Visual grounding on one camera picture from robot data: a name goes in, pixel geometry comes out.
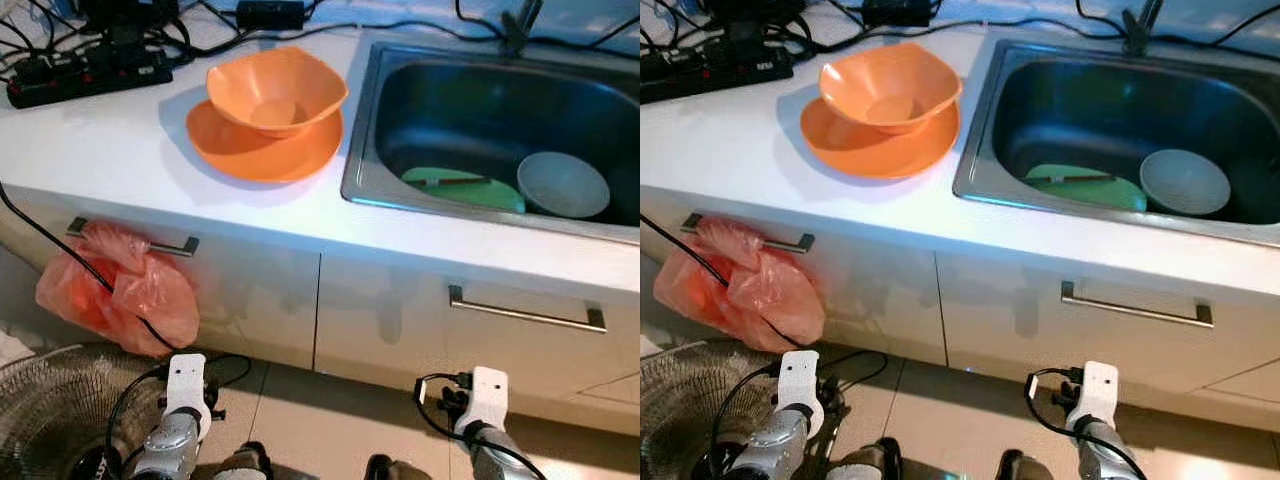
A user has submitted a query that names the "orange bowl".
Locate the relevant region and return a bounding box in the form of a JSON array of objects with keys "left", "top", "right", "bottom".
[
  {"left": 205, "top": 45, "right": 350, "bottom": 139},
  {"left": 818, "top": 42, "right": 963, "bottom": 136}
]

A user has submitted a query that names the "steel kitchen sink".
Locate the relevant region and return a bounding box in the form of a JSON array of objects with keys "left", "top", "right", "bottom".
[
  {"left": 340, "top": 42, "right": 641, "bottom": 246},
  {"left": 952, "top": 40, "right": 1280, "bottom": 249}
]

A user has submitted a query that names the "robot left leg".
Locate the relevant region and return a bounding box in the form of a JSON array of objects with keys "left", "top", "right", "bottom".
[{"left": 213, "top": 442, "right": 273, "bottom": 480}]

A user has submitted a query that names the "robot leg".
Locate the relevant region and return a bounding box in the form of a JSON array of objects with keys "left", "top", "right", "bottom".
[
  {"left": 365, "top": 455, "right": 441, "bottom": 480},
  {"left": 213, "top": 442, "right": 273, "bottom": 480}
]

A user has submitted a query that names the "white cabinet door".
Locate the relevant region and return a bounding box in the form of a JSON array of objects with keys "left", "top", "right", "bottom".
[
  {"left": 0, "top": 185, "right": 321, "bottom": 369},
  {"left": 315, "top": 250, "right": 641, "bottom": 421}
]

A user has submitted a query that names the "robot right leg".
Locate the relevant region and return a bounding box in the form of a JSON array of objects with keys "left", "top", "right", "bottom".
[{"left": 365, "top": 455, "right": 441, "bottom": 480}]

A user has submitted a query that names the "orange plastic bag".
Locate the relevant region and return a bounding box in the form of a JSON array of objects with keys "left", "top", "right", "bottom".
[
  {"left": 653, "top": 218, "right": 827, "bottom": 353},
  {"left": 35, "top": 220, "right": 201, "bottom": 359}
]

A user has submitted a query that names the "green plate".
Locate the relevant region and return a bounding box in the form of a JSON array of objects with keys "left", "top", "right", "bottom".
[
  {"left": 400, "top": 165, "right": 528, "bottom": 214},
  {"left": 1023, "top": 163, "right": 1149, "bottom": 213}
]

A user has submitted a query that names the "orange plate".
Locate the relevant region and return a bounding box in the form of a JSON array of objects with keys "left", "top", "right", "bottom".
[
  {"left": 186, "top": 98, "right": 344, "bottom": 184},
  {"left": 800, "top": 95, "right": 959, "bottom": 181}
]

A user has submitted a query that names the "black power strip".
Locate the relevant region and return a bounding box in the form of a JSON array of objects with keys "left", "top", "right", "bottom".
[
  {"left": 640, "top": 45, "right": 796, "bottom": 104},
  {"left": 5, "top": 48, "right": 174, "bottom": 109}
]

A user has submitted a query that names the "metal faucet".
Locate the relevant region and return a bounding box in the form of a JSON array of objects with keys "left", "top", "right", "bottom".
[
  {"left": 1120, "top": 0, "right": 1166, "bottom": 56},
  {"left": 500, "top": 0, "right": 546, "bottom": 56}
]

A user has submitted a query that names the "black adapter cluster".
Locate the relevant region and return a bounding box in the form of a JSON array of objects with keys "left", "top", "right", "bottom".
[
  {"left": 700, "top": 0, "right": 806, "bottom": 51},
  {"left": 78, "top": 0, "right": 183, "bottom": 53}
]

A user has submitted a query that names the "black power adapter brick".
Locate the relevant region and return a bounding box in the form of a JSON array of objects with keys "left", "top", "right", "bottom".
[
  {"left": 860, "top": 0, "right": 933, "bottom": 28},
  {"left": 235, "top": 0, "right": 307, "bottom": 30}
]

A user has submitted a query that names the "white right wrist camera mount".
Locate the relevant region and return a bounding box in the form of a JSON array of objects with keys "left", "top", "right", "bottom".
[
  {"left": 1072, "top": 362, "right": 1119, "bottom": 433},
  {"left": 458, "top": 366, "right": 510, "bottom": 433}
]

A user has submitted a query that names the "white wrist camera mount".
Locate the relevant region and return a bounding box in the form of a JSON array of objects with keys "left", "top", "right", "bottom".
[
  {"left": 165, "top": 352, "right": 213, "bottom": 443},
  {"left": 458, "top": 366, "right": 510, "bottom": 433},
  {"left": 775, "top": 350, "right": 823, "bottom": 441},
  {"left": 1072, "top": 362, "right": 1119, "bottom": 433}
]

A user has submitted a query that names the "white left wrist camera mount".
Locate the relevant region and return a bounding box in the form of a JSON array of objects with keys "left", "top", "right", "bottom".
[
  {"left": 775, "top": 350, "right": 823, "bottom": 441},
  {"left": 165, "top": 352, "right": 213, "bottom": 443}
]

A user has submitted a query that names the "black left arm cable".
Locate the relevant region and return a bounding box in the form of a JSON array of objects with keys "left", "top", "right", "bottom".
[
  {"left": 715, "top": 362, "right": 781, "bottom": 480},
  {"left": 105, "top": 365, "right": 171, "bottom": 480}
]

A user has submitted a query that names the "wire guard floor fan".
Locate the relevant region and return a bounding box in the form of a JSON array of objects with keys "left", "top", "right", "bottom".
[{"left": 0, "top": 343, "right": 171, "bottom": 480}]

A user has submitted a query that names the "black floor cable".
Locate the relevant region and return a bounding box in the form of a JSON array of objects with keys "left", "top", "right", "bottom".
[{"left": 0, "top": 183, "right": 181, "bottom": 351}]

